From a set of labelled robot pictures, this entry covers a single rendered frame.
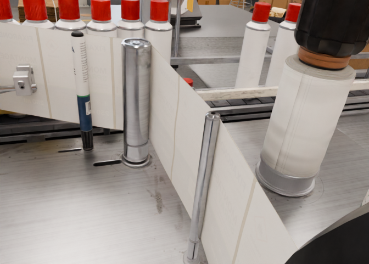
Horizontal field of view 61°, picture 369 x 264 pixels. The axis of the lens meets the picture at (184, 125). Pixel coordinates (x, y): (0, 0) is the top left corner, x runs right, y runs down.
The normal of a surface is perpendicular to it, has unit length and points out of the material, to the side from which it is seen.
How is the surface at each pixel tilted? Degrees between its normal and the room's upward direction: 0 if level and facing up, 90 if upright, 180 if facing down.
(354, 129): 0
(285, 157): 88
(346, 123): 0
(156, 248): 0
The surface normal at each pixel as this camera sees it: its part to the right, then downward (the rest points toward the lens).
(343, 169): 0.08, -0.85
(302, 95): -0.62, 0.33
